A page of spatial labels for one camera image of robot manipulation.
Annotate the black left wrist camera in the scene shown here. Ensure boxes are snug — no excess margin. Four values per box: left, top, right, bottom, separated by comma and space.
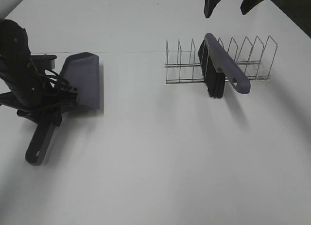
31, 54, 57, 70

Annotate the purple plastic dustpan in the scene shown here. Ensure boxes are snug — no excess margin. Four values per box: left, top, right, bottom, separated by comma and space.
25, 52, 101, 166

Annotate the chrome wire rack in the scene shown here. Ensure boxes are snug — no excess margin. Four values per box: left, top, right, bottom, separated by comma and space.
164, 36, 278, 84

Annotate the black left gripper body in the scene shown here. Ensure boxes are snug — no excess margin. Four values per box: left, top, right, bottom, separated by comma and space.
0, 87, 78, 126

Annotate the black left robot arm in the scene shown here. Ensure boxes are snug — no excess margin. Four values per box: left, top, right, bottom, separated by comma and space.
0, 19, 77, 126

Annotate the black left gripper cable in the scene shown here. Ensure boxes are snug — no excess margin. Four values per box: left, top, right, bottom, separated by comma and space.
36, 68, 73, 97

